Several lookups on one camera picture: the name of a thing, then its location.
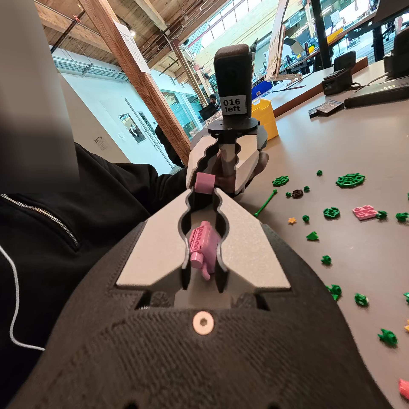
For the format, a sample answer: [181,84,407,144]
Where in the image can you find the pink curved slope brick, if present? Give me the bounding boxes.
[195,173,215,194]

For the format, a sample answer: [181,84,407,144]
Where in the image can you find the white paper notice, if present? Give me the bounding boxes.
[112,19,151,75]

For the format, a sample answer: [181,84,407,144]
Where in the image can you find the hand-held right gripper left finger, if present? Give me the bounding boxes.
[116,188,195,291]

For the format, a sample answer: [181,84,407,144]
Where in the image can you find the person's left forearm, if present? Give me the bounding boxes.
[112,162,190,215]

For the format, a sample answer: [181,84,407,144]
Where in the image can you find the hanging black jacket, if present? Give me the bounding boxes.
[155,125,186,169]

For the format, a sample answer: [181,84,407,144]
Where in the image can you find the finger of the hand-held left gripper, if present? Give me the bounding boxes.
[186,136,219,188]
[234,134,260,195]

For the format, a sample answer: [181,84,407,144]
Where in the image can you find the person's black jacket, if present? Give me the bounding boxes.
[0,142,189,406]

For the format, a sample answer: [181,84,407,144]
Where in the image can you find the black camera case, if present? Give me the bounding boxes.
[321,51,357,96]

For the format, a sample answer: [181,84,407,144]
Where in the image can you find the green flexible rod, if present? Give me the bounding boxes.
[254,189,278,218]

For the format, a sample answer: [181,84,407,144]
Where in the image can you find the black device stand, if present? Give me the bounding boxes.
[383,27,409,79]

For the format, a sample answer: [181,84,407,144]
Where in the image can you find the plain green web piece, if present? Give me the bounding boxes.
[336,173,366,188]

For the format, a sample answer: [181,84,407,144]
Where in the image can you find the blue plastic bin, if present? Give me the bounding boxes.
[251,80,273,99]

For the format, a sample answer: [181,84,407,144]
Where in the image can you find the person's left hand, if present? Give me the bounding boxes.
[213,151,269,196]

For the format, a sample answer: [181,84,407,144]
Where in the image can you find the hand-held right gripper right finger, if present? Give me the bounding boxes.
[213,188,292,294]

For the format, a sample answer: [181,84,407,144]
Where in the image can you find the pink brick animal body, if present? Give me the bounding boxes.
[189,220,221,281]

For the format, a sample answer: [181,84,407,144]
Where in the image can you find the thin white cable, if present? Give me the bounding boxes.
[0,244,45,351]

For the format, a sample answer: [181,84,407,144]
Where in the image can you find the wooden post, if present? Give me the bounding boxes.
[78,0,192,163]

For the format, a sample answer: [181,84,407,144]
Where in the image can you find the yellow plastic bin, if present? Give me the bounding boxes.
[251,98,279,141]

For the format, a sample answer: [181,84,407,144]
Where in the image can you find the scattered small green clips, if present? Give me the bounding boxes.
[285,169,409,347]

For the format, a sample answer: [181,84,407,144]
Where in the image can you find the tilted wooden board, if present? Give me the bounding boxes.
[265,0,302,82]

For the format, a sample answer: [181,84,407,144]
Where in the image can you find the black metal pole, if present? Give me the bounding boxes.
[311,0,334,69]

